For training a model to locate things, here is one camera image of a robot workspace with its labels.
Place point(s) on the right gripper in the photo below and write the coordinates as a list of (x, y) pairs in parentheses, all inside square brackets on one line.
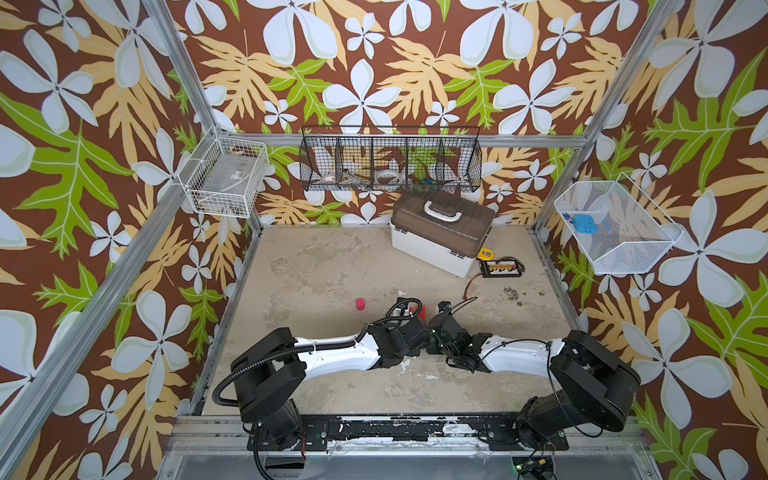
[(441, 335)]

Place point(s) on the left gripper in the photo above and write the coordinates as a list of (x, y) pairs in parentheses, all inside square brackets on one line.
[(387, 329)]

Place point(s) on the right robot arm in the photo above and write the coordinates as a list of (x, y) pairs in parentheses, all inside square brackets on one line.
[(590, 384)]

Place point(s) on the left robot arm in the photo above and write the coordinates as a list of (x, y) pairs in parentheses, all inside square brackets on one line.
[(263, 379)]

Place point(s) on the yellow tape measure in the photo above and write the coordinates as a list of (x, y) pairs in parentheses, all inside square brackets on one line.
[(486, 254)]

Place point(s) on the white toolbox brown lid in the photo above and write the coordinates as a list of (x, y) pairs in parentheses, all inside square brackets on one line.
[(442, 229)]

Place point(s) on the blue object in basket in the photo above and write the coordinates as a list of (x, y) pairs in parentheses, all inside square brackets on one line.
[(583, 224)]

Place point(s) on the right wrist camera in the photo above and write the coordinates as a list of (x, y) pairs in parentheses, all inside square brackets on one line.
[(444, 307)]

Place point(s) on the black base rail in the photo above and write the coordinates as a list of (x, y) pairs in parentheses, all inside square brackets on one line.
[(497, 432)]

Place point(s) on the black wire basket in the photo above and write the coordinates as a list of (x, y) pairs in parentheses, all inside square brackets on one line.
[(390, 158)]

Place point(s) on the white wire basket right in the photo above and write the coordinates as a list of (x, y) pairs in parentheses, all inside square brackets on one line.
[(634, 232)]

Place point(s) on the white wire basket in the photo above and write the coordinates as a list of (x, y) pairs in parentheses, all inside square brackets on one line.
[(634, 232), (222, 176)]

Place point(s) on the white wire basket left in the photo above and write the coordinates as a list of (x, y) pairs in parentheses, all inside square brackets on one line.
[(222, 176)]

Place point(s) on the aluminium frame post right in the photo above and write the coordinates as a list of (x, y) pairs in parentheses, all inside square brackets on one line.
[(652, 28)]

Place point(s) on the aluminium frame post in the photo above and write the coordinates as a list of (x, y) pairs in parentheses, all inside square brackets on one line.
[(170, 203), (652, 28)]

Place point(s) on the aluminium frame post left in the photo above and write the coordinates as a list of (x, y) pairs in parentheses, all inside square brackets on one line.
[(170, 203)]

